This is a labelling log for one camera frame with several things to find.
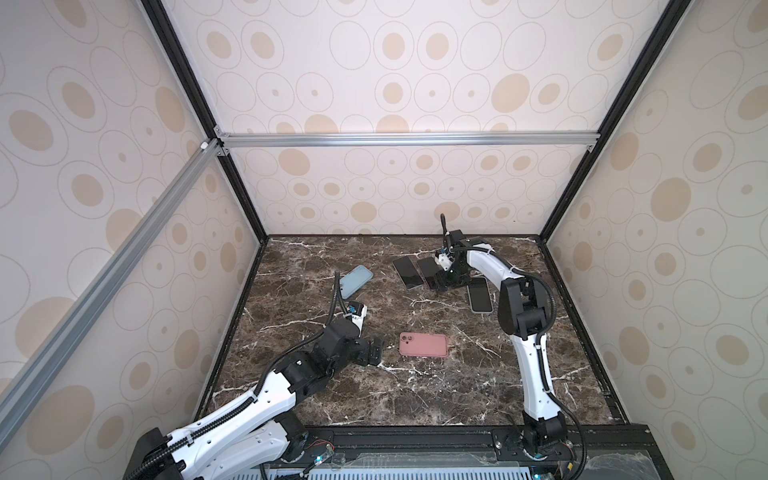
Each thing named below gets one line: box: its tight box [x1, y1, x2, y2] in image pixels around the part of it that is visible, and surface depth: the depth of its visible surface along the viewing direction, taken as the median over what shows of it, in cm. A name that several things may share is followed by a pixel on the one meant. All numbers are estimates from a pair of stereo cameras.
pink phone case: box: [399, 332, 448, 358], surface depth 94 cm
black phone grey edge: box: [392, 255, 424, 290], surface depth 111 cm
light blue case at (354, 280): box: [339, 265, 374, 300], surface depth 109 cm
